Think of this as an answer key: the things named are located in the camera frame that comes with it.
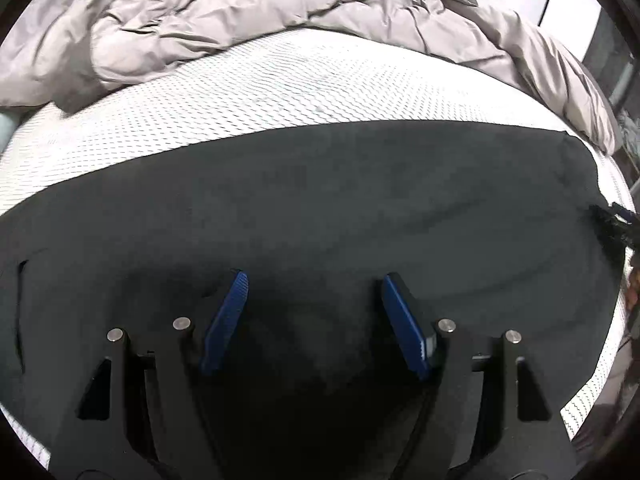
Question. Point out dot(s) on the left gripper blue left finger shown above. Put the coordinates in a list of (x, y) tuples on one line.
[(140, 413)]

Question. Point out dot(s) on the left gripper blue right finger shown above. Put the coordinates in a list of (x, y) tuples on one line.
[(484, 410)]

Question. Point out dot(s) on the black pants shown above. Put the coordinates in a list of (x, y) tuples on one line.
[(487, 225)]

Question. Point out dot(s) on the person's right hand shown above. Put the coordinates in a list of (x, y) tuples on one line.
[(632, 291)]

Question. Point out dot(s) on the light blue bolster pillow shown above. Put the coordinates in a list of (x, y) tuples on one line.
[(10, 120)]

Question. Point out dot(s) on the white hexagon pattern mattress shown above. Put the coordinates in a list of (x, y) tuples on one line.
[(306, 77)]

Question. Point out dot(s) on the grey quilted comforter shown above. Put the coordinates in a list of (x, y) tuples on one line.
[(74, 52)]

